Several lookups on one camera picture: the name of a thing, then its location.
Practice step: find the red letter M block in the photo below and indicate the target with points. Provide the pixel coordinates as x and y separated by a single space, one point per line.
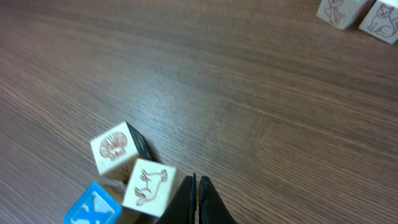
342 13

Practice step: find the green letter F block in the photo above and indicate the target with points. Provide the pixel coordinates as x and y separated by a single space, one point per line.
381 21

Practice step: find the blue letter X block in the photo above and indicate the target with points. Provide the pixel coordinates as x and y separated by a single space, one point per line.
95 206

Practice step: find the horse picture block green side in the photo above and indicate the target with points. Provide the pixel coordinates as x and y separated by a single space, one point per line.
151 187

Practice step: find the shell picture block red side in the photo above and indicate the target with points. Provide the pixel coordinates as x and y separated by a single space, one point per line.
116 151

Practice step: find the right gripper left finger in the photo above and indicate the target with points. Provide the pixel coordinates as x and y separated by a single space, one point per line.
181 209

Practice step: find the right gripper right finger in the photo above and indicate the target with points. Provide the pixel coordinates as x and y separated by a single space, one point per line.
212 210

